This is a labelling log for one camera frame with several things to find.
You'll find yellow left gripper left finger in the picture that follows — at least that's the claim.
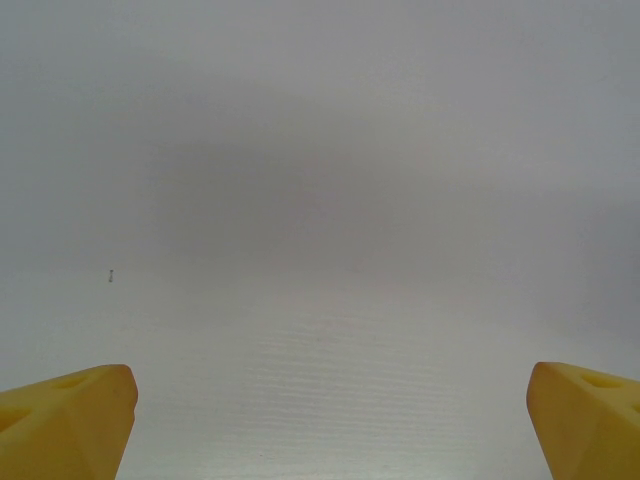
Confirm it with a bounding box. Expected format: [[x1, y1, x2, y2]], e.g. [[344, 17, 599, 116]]
[[0, 363, 140, 480]]

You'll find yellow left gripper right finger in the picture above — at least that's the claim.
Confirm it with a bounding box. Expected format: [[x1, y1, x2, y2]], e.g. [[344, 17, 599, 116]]
[[525, 360, 640, 480]]

